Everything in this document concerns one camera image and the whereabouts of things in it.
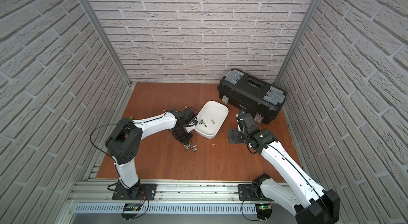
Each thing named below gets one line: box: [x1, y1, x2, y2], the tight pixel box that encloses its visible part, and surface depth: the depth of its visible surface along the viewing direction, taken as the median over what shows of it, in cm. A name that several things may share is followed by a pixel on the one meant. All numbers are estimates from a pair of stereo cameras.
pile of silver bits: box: [183, 142, 200, 153], surface depth 89 cm
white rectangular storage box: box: [194, 100, 229, 140], surface depth 102 cm
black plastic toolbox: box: [217, 68, 288, 125], surface depth 96 cm
